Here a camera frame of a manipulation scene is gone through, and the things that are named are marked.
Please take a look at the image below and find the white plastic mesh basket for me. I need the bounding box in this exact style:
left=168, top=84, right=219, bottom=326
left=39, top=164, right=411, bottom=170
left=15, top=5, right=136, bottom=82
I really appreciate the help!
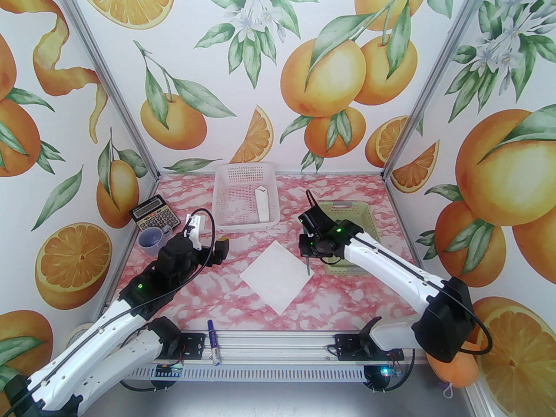
left=212, top=162, right=281, bottom=232

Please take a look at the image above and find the purple capped marker pen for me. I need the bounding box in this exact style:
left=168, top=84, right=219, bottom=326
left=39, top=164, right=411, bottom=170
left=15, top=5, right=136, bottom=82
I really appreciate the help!
left=207, top=320, right=221, bottom=366

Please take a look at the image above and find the black power cable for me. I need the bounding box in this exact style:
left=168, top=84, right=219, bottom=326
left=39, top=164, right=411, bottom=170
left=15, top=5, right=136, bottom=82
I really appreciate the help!
left=119, top=370, right=172, bottom=393
left=365, top=348, right=417, bottom=393

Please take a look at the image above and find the perforated metal cable tray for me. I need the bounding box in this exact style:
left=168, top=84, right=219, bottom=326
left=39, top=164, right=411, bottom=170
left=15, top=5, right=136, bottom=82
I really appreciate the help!
left=119, top=365, right=433, bottom=382

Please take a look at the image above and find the black desk calculator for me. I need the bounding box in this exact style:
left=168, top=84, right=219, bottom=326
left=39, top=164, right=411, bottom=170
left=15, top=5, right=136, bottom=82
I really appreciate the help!
left=129, top=195, right=182, bottom=234

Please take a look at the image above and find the orange plush toy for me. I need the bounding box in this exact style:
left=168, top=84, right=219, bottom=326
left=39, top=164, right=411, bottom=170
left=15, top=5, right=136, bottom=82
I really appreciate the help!
left=425, top=341, right=481, bottom=401

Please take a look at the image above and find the rolled white napkin bundle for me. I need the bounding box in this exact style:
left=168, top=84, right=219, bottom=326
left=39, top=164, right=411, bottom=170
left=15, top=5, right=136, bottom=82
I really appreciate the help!
left=255, top=185, right=271, bottom=224

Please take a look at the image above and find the aluminium frame post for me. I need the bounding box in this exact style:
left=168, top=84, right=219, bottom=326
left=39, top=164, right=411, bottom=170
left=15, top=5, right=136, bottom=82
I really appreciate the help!
left=381, top=0, right=500, bottom=182
left=56, top=0, right=160, bottom=182

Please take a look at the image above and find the masking tape roll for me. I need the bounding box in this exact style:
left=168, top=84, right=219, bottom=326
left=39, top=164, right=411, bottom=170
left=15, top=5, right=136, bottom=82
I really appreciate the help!
left=65, top=324, right=95, bottom=351

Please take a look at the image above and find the lavender ceramic mug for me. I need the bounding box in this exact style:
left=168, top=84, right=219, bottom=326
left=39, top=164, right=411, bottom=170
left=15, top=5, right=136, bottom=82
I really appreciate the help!
left=138, top=225, right=173, bottom=257

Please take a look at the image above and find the white paper napkin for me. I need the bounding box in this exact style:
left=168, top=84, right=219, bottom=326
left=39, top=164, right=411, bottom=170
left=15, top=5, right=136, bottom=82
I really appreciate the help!
left=240, top=240, right=314, bottom=314

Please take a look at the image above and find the light green plastic basket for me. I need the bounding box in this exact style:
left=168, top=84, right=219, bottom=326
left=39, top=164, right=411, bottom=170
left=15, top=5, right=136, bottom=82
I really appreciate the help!
left=318, top=201, right=379, bottom=275

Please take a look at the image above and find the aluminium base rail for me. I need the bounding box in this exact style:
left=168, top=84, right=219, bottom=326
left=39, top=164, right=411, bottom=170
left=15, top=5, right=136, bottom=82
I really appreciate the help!
left=99, top=329, right=420, bottom=366

